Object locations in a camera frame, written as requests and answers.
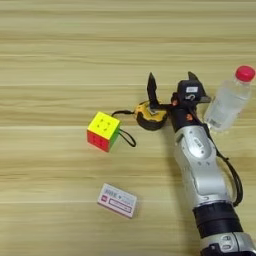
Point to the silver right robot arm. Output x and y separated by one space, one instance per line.
200 166

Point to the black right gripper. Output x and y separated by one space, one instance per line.
185 115

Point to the clear bottle red cap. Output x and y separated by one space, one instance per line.
226 103

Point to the yellow black tape measure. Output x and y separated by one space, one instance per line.
146 122

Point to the colourful puzzle cube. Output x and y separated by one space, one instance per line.
102 130

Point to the small white red box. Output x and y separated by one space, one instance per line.
117 200

